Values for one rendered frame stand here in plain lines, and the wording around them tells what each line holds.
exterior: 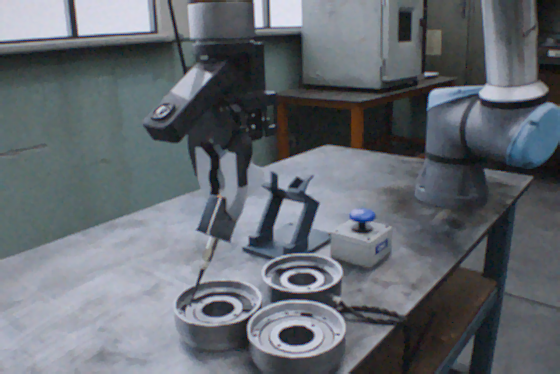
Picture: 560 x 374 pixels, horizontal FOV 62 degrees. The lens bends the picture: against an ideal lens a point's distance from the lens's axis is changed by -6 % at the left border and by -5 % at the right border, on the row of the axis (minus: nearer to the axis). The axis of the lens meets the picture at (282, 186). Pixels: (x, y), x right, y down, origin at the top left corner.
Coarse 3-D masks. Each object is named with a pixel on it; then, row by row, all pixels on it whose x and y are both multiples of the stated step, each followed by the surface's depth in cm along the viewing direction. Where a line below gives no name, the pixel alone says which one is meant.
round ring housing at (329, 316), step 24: (264, 312) 55; (288, 312) 56; (312, 312) 56; (336, 312) 54; (288, 336) 54; (312, 336) 53; (336, 336) 51; (264, 360) 48; (288, 360) 47; (312, 360) 47; (336, 360) 49
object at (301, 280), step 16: (288, 256) 68; (304, 256) 68; (320, 256) 67; (288, 272) 65; (304, 272) 66; (336, 272) 65; (272, 288) 60; (304, 288) 61; (320, 288) 59; (336, 288) 61; (272, 304) 62
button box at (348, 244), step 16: (352, 224) 77; (368, 224) 76; (336, 240) 74; (352, 240) 72; (368, 240) 71; (384, 240) 74; (336, 256) 75; (352, 256) 73; (368, 256) 71; (384, 256) 75
